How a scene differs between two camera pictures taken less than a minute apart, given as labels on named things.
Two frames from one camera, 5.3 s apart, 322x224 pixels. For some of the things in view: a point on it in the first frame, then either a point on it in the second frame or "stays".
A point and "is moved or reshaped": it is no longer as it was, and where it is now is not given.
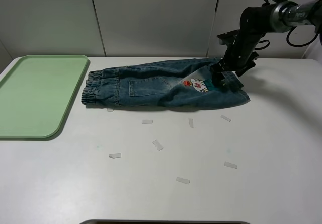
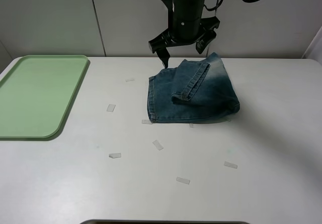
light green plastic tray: (36, 94) stays
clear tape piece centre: (158, 145) stays
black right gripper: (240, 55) → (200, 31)
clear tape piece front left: (115, 155) stays
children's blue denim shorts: (183, 84) is moved or reshaped
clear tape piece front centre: (184, 180) stays
